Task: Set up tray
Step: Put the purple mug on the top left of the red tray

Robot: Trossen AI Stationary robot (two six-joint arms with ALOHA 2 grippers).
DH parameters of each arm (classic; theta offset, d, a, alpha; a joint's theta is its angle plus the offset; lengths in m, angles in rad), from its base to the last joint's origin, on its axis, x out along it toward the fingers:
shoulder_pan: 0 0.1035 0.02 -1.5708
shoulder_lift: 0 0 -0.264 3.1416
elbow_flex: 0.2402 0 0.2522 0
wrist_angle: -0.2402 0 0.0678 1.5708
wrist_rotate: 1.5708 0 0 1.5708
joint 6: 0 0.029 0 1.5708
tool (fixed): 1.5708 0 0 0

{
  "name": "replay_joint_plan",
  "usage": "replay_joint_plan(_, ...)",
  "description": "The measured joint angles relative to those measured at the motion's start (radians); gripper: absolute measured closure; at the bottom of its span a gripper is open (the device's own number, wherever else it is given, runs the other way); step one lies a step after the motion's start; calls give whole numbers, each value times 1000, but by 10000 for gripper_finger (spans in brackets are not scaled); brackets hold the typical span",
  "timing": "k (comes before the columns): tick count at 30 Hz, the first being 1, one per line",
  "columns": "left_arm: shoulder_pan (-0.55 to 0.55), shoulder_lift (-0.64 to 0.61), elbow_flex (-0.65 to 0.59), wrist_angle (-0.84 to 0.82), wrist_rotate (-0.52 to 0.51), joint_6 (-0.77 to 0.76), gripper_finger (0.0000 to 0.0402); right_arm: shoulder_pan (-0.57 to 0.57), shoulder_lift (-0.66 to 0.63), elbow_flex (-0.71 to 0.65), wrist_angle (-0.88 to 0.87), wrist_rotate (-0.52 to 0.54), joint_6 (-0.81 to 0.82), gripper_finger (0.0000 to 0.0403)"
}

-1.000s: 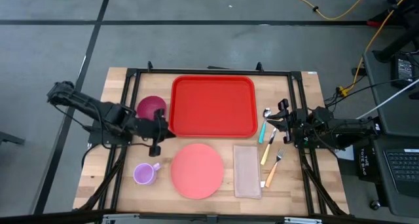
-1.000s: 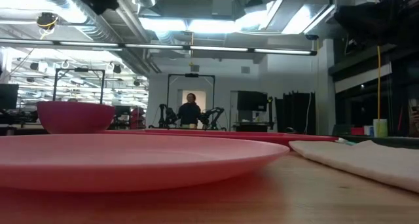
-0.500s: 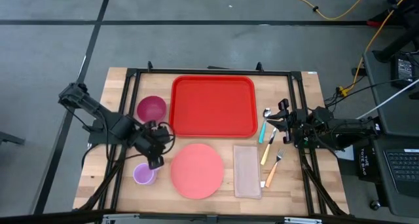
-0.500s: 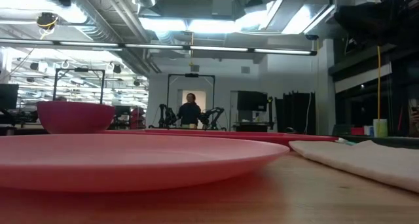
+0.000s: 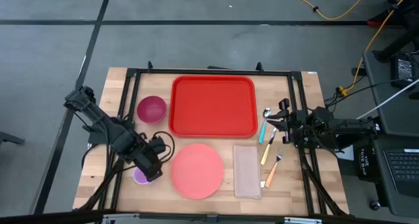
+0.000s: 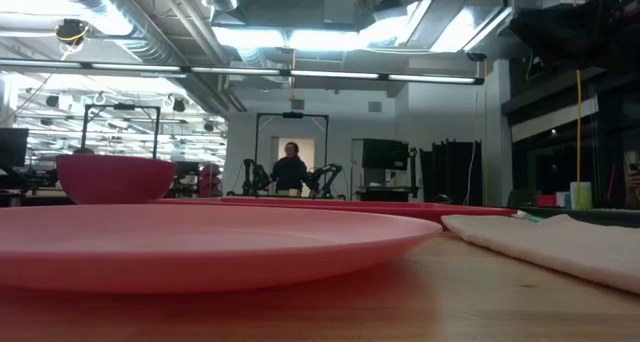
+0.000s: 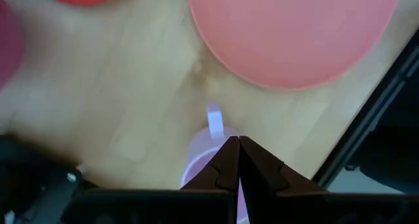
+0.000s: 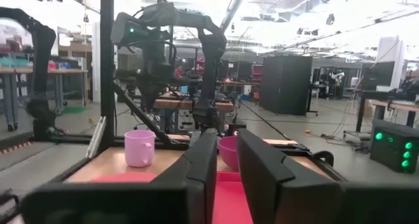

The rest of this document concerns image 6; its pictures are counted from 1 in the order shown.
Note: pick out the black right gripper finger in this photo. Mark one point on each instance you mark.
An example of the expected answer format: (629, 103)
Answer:
(545, 32)

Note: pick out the beige napkin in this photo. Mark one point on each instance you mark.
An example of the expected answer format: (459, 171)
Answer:
(560, 247)

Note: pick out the pink round plate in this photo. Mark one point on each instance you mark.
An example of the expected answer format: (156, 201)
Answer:
(190, 247)

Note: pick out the magenta plastic bowl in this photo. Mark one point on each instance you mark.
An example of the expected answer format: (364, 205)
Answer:
(115, 179)

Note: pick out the background black robot arm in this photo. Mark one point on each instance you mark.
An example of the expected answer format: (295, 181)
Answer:
(325, 177)
(255, 177)

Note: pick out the red plastic tray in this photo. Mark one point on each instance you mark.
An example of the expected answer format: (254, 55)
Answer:
(350, 209)

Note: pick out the person's hand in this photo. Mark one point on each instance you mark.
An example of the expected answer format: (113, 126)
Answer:
(633, 182)

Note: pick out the green and white cup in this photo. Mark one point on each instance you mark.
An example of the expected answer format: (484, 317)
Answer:
(581, 196)

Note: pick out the small red box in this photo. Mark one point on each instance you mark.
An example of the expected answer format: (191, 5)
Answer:
(545, 200)

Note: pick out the black curtain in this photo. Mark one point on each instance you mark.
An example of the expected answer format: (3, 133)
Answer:
(450, 174)

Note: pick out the large black monitor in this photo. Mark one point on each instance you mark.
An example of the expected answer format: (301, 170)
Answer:
(385, 154)

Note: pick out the person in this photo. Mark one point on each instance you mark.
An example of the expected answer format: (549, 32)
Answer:
(290, 174)

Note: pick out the long ceiling light bar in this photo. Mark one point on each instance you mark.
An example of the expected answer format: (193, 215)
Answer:
(240, 71)

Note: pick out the small black monitor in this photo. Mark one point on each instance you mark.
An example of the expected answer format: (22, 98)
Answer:
(12, 147)

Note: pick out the black gantry frame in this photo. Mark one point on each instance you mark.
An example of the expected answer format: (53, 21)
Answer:
(84, 127)
(256, 147)

